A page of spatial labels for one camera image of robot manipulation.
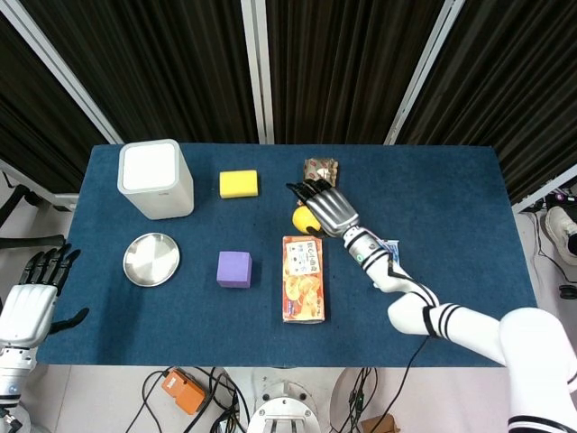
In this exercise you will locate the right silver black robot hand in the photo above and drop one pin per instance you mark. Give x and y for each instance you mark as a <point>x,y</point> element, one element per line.
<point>333,209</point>

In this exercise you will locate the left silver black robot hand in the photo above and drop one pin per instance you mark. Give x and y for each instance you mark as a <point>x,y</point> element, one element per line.
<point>27,311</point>

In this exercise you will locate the yellow round object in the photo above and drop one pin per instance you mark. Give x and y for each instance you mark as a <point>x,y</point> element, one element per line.
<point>303,220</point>

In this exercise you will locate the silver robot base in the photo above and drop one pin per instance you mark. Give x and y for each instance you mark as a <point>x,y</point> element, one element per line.
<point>284,406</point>

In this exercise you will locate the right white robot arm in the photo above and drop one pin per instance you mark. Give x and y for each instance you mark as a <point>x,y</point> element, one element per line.
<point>473,329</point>

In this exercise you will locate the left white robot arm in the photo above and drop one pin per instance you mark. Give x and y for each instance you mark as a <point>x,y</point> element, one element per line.
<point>13,374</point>

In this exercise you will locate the orange biscuit box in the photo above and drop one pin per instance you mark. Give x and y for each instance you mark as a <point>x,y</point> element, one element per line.
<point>303,279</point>

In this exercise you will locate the orange device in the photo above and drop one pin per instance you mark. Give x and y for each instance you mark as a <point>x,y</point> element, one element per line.
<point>185,391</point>

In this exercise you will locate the brown cardboard piece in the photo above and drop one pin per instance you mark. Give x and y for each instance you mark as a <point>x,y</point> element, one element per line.
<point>381,425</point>

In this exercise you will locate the gold red snack wrapper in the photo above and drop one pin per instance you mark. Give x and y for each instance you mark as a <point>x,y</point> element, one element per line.
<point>322,168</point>

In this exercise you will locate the blue white snack packet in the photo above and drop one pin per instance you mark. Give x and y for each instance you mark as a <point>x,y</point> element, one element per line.
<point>394,252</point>

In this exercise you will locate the yellow green sponge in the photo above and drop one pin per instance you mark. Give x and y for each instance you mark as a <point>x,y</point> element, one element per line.
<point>239,184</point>

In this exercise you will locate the black office chair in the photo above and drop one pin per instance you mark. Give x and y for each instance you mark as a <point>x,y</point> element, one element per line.
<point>18,200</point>

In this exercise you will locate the purple foam cube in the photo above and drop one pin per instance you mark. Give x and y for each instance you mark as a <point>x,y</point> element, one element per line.
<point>233,269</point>

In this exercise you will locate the blue table cloth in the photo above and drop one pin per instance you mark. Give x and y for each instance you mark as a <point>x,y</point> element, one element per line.
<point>451,203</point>

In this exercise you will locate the round steel plate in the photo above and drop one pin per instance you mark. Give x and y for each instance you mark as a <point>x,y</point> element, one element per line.
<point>151,259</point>

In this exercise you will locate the black pleated curtain panel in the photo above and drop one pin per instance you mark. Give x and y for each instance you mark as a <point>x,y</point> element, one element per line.
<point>31,135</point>
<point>158,67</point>
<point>509,90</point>
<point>338,67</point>

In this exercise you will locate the white bdo trash bin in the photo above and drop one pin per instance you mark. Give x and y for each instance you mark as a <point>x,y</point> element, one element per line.
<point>155,189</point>

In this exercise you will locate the white black shoe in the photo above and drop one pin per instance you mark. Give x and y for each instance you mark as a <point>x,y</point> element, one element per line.
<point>559,230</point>

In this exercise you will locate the white frame post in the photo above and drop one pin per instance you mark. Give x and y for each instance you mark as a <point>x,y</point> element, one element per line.
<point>63,72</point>
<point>424,67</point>
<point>259,72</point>

